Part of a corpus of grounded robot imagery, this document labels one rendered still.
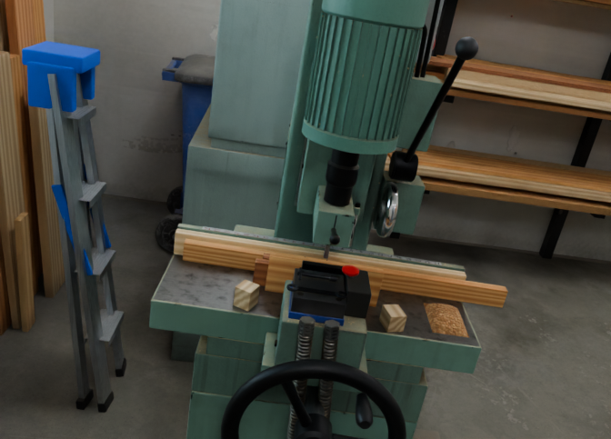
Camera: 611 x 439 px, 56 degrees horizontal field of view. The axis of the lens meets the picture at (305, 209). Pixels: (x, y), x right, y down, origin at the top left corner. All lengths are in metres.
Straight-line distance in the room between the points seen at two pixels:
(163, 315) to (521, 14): 2.85
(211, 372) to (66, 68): 0.93
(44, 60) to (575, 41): 2.82
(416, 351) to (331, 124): 0.44
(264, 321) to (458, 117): 2.64
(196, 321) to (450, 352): 0.46
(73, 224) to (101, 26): 1.82
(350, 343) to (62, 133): 1.07
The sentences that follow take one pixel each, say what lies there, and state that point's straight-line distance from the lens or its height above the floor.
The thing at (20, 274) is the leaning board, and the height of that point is 0.26.
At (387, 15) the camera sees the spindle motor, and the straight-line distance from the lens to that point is 0.96.
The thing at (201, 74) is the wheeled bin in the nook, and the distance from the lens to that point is 2.74.
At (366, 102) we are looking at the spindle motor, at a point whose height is 1.29.
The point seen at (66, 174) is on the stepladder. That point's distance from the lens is 1.77.
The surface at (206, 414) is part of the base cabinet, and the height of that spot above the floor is 0.66.
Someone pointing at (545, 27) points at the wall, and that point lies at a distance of 3.59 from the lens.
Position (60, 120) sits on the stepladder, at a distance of 1.72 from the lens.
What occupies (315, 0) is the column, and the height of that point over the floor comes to 1.42.
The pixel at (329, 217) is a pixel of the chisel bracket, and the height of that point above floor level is 1.06.
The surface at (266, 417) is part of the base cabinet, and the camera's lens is 1.19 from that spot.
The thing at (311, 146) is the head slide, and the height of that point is 1.15.
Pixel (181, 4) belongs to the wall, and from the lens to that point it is 3.34.
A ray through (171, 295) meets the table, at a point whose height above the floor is 0.90.
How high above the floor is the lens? 1.49
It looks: 23 degrees down
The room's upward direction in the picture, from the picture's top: 10 degrees clockwise
